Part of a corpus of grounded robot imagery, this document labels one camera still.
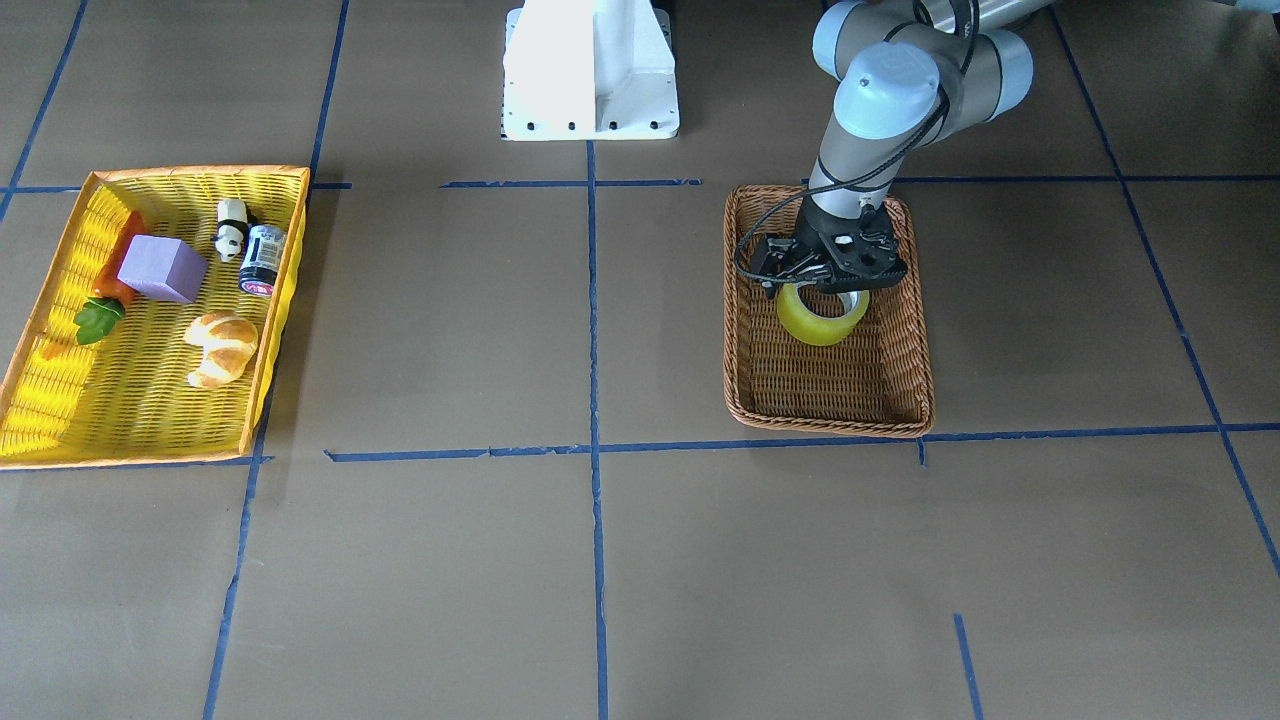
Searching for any small dark jar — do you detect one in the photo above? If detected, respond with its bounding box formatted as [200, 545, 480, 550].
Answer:
[238, 224, 285, 297]

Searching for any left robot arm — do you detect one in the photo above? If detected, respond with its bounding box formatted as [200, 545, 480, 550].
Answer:
[778, 1, 1034, 293]

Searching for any brown wicker basket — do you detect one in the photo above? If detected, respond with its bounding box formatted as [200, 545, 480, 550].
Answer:
[723, 184, 936, 438]

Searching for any toy croissant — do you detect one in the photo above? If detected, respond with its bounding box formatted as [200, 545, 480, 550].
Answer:
[183, 311, 259, 389]

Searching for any toy panda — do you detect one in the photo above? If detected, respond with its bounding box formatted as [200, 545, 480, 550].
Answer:
[212, 199, 255, 263]

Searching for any purple foam block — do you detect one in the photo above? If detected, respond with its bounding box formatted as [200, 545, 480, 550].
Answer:
[116, 234, 209, 304]

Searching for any toy carrot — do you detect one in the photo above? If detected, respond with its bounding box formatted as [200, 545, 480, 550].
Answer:
[73, 211, 147, 346]

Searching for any yellow plastic basket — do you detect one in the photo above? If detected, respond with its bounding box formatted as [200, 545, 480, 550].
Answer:
[1, 165, 312, 470]

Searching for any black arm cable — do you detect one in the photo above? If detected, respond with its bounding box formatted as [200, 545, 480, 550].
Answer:
[733, 0, 980, 291]

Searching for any yellow tape roll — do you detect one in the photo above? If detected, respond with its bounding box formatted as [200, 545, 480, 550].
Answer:
[774, 282, 870, 347]

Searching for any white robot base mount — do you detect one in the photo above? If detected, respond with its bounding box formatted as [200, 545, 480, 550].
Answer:
[500, 1, 681, 142]

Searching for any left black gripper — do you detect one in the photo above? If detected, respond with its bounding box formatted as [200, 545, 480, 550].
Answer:
[795, 202, 908, 293]

